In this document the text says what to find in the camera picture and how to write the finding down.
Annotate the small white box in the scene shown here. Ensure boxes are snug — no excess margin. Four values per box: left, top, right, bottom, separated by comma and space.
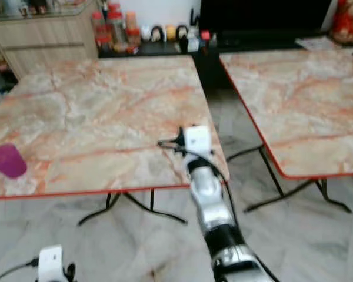
187, 36, 201, 53

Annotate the purple plastic cup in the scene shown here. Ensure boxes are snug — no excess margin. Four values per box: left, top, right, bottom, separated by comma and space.
0, 143, 28, 180

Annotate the marble folding table red rim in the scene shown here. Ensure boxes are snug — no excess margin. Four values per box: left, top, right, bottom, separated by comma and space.
0, 54, 231, 227
219, 48, 353, 214

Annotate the small yellow jar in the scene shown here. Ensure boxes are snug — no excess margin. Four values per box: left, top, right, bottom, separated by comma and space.
165, 24, 177, 42

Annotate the light wooden cabinet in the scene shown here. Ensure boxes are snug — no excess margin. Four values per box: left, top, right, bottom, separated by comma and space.
0, 2, 104, 81

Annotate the red decorated jar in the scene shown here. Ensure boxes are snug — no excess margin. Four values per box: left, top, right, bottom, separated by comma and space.
332, 0, 353, 46

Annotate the tall clear jar red lid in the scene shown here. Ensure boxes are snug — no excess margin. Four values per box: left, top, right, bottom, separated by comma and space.
106, 4, 128, 51

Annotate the white paper sheet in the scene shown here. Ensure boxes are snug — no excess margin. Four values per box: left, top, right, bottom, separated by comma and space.
295, 36, 343, 51

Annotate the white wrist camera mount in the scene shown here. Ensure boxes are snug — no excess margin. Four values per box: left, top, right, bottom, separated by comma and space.
38, 245, 64, 282
184, 125, 214, 163

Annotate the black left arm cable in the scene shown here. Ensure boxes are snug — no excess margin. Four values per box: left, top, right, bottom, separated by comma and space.
0, 258, 39, 282

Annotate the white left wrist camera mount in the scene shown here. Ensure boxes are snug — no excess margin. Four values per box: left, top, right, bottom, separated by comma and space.
38, 245, 64, 282

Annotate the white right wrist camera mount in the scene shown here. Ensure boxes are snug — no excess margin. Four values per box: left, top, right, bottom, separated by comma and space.
184, 125, 214, 163

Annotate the black television screen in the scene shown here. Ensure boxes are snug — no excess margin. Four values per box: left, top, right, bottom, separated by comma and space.
199, 0, 334, 34

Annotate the dark cluttered shelf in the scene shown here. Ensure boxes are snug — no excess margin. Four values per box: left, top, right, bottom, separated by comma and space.
0, 32, 19, 110

